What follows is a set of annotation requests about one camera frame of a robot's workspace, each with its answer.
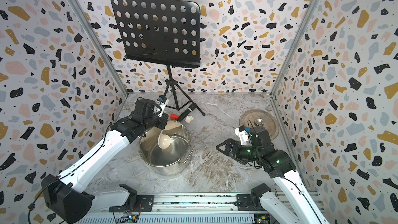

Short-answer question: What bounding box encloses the left green circuit board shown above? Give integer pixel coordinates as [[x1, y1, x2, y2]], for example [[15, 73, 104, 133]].
[[116, 212, 140, 224]]

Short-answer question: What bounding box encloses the stainless steel soup pot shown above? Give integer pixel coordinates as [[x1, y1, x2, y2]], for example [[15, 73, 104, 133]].
[[140, 120, 194, 178]]

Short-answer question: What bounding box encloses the right green circuit board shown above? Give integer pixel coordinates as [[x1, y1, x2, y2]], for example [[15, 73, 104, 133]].
[[254, 214, 271, 224]]

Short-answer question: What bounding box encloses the stainless steel pot lid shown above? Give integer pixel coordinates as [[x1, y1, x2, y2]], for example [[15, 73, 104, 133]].
[[239, 110, 279, 141]]

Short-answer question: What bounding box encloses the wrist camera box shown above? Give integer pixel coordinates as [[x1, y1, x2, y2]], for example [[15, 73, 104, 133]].
[[234, 125, 251, 146], [154, 95, 169, 117]]

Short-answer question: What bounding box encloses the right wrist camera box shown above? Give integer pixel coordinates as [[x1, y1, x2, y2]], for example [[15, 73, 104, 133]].
[[234, 125, 251, 146]]

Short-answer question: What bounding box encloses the small cream white block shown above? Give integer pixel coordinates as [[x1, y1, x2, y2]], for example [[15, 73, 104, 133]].
[[185, 116, 194, 123]]

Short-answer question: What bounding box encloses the black perforated music stand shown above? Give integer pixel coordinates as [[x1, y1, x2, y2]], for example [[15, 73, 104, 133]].
[[110, 0, 201, 111]]

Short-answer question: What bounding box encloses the green circuit board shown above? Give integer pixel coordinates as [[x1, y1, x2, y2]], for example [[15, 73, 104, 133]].
[[254, 214, 271, 224], [116, 212, 140, 224]]

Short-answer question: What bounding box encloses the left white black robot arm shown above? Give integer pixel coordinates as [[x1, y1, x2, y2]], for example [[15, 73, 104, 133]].
[[41, 95, 169, 224]]

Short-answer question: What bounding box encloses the small red block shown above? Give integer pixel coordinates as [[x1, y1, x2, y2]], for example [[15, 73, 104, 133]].
[[170, 114, 179, 120]]

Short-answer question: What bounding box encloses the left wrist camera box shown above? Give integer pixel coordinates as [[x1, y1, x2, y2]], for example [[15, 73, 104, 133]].
[[154, 95, 169, 117]]

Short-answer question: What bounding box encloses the cream plastic ladle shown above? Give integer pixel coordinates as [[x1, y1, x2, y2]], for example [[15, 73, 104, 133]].
[[158, 130, 172, 149]]

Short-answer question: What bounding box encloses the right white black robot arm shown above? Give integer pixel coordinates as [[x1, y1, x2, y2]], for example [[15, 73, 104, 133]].
[[216, 126, 328, 224]]

